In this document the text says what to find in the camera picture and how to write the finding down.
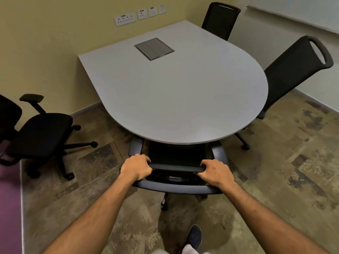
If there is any person's left forearm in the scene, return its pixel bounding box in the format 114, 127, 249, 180
42, 174, 134, 254

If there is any black office chair with armrests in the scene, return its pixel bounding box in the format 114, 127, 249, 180
0, 94, 99, 181

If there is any person's left hand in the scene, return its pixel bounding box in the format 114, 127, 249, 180
120, 153, 153, 182

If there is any wide white wall socket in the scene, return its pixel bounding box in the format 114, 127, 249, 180
114, 12, 137, 27

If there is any grey table cable hatch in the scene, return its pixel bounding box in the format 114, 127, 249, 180
134, 38, 175, 61

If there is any black office chair with handle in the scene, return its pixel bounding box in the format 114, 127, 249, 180
234, 35, 334, 151

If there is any black grey-armed office chair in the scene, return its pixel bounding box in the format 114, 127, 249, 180
128, 136, 230, 211

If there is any person's right hand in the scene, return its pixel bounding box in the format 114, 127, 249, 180
197, 159, 236, 190

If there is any white trouser leg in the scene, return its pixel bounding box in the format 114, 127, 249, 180
151, 243, 212, 254

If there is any dark blue shoe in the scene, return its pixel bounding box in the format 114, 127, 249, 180
185, 224, 203, 252

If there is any black mesh-back office chair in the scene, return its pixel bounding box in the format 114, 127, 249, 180
201, 2, 241, 41

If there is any person's right forearm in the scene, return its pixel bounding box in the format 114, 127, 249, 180
220, 182, 330, 254

